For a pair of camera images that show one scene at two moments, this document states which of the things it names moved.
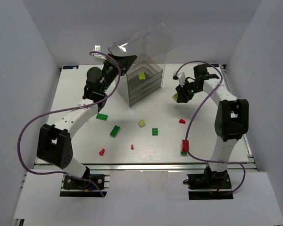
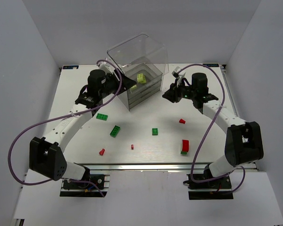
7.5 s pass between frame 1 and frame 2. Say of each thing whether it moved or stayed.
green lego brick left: stayed
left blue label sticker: stayed
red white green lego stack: stayed
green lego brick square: stayed
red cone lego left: stayed
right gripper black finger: moved
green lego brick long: stayed
